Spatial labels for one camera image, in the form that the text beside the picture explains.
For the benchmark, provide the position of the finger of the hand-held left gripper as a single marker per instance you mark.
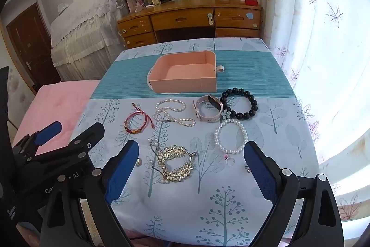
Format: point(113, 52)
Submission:
point(86, 138)
point(49, 131)

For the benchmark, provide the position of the brown wooden door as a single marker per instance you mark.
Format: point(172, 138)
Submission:
point(29, 41)

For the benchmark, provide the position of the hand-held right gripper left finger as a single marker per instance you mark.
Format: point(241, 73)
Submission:
point(121, 174)

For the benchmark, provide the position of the wooden desk with drawers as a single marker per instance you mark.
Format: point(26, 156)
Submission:
point(185, 5)

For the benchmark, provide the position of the tree print tablecloth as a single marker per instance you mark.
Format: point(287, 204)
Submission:
point(202, 206)

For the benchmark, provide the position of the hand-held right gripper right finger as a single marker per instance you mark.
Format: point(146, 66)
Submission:
point(260, 174)

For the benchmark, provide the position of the red box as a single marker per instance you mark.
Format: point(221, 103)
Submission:
point(251, 2)

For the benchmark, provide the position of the white lace furniture cover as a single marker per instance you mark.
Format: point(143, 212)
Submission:
point(86, 27)

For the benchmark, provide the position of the white leaf print curtain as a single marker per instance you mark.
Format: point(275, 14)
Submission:
point(326, 33)

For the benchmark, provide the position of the pale green drawer hook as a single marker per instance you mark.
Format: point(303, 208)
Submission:
point(210, 19)

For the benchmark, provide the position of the teal flower charm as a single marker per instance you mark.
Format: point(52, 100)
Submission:
point(226, 114)

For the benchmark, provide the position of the pink smart watch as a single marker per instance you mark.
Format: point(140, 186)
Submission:
point(216, 101)

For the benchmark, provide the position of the gold rhinestone hair claw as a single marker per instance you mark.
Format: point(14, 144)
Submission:
point(173, 174)

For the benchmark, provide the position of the pink jewelry box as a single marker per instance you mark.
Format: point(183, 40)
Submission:
point(185, 70)

